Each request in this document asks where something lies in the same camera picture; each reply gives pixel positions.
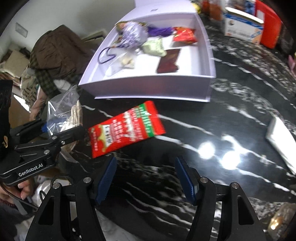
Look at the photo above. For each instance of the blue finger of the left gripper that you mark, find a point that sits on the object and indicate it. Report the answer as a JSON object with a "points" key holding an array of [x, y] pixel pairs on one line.
{"points": [[49, 127]]}

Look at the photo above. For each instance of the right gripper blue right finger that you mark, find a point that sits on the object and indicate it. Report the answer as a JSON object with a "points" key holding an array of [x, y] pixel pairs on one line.
{"points": [[188, 181]]}

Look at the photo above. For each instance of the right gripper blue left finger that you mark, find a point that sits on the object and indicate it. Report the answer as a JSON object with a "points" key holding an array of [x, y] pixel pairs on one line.
{"points": [[104, 178]]}

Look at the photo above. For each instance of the red green snack packet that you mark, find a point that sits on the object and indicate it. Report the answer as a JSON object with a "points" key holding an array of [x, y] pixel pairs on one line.
{"points": [[134, 125]]}

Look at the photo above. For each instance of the clear bag of nuts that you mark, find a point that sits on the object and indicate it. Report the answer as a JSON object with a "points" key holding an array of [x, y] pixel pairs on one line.
{"points": [[115, 62]]}

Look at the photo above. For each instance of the maroon chocolate packet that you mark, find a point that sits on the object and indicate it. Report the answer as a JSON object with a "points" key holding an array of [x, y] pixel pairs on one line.
{"points": [[167, 64]]}

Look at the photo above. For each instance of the purple sachet pouch with tassel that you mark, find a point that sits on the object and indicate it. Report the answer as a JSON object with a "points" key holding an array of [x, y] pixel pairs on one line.
{"points": [[133, 36]]}

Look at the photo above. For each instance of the red gold candy packet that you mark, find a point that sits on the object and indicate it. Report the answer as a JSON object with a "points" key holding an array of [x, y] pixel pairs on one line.
{"points": [[184, 35]]}

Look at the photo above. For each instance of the gold orange snack packet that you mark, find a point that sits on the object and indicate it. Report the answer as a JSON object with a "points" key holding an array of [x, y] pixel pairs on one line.
{"points": [[120, 25]]}

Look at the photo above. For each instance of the person left hand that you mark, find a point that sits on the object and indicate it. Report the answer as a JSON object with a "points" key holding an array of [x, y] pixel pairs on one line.
{"points": [[23, 190]]}

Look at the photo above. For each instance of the brown plaid clothing pile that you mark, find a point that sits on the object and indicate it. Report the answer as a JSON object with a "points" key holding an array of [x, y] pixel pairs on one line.
{"points": [[59, 54]]}

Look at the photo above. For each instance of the leaning framed picture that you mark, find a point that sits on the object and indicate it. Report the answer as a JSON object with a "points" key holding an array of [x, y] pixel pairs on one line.
{"points": [[94, 41]]}

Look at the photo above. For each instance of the white tissue packet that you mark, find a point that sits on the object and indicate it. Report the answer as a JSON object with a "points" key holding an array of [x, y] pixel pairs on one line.
{"points": [[282, 140]]}

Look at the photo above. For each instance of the white open gift box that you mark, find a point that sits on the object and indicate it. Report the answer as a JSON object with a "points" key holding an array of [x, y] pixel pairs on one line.
{"points": [[196, 70]]}

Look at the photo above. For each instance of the white blue mask box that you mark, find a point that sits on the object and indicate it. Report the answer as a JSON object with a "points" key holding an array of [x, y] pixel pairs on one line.
{"points": [[241, 25]]}

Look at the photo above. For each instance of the red plastic canister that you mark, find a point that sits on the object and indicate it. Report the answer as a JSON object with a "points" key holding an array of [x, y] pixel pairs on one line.
{"points": [[272, 24]]}

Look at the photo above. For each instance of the orange labelled plastic jar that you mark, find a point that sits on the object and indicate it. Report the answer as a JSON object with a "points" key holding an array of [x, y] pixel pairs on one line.
{"points": [[215, 11]]}

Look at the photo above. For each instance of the wall switch plate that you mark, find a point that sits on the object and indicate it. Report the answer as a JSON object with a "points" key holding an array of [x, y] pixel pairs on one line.
{"points": [[21, 30]]}

